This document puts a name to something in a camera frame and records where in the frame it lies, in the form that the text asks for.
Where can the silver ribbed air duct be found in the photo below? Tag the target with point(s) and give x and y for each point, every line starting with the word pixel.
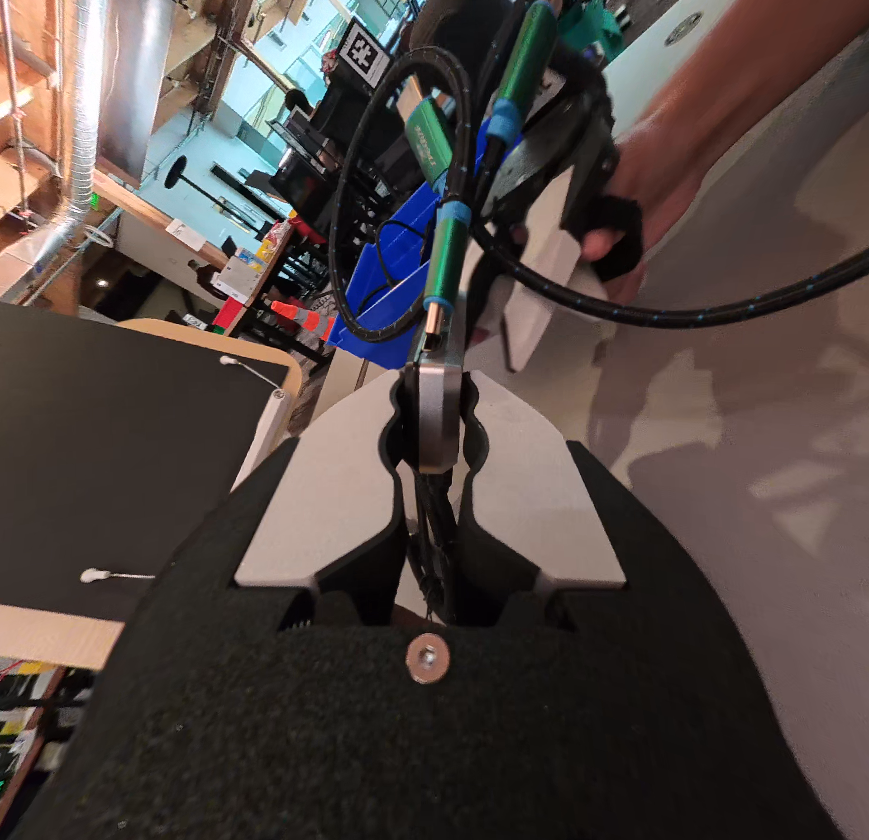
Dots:
pixel 86 107

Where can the blue plastic bin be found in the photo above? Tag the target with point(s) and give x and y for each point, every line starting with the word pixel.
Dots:
pixel 394 304

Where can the grey desk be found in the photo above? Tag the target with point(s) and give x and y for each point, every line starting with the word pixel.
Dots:
pixel 747 480

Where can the black round-top stand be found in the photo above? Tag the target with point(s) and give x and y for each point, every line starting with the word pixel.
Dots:
pixel 176 171

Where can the black and white tag sign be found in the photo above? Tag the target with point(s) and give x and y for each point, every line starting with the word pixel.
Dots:
pixel 364 53

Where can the person's right forearm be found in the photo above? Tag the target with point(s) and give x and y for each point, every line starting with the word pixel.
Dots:
pixel 747 60

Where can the black board with wooden rim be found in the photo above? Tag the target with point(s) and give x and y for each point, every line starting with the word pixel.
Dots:
pixel 101 446

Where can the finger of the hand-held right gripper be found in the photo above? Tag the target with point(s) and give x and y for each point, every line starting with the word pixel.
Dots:
pixel 489 304
pixel 543 209

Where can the orange traffic cone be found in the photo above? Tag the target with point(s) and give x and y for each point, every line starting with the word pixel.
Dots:
pixel 309 321

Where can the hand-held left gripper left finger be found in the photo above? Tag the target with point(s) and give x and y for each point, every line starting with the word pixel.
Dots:
pixel 318 507

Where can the red box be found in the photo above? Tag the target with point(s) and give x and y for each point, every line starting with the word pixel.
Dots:
pixel 230 317

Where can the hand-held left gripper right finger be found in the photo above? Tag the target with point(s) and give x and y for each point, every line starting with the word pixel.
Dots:
pixel 536 507

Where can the silver foil-wrapped duct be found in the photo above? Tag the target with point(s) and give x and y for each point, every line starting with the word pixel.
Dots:
pixel 135 60

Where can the person's right hand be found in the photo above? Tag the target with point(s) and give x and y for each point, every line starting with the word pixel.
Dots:
pixel 662 195

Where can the white and blue carton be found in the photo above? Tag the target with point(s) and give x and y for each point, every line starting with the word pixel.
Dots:
pixel 235 280

